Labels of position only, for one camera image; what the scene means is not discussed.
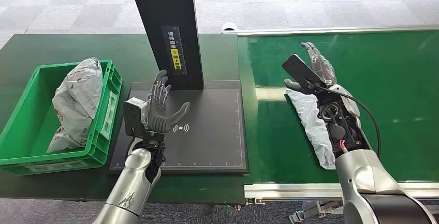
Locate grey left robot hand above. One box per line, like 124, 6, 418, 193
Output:
145, 69, 192, 135

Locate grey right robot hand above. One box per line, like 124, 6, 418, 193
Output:
284, 41, 339, 96

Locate white plastic package black print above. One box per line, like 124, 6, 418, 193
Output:
285, 88, 337, 171

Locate white crumpled package red print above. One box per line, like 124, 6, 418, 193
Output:
46, 56, 104, 154

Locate yellow warning label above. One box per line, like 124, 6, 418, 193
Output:
170, 48, 181, 70

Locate black scanner column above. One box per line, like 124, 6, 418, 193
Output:
126, 0, 204, 91

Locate green plastic crate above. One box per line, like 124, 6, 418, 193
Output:
0, 59, 123, 176

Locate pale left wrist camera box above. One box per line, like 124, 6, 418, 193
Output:
123, 98, 149, 138

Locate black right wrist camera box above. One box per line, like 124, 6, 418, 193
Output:
282, 53, 328, 91

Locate black scanner base plate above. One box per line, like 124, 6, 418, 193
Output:
109, 80, 250, 175

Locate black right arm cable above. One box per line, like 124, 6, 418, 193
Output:
319, 84, 382, 160

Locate grey metal conveyor bracket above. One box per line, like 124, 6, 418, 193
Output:
288, 200, 344, 224

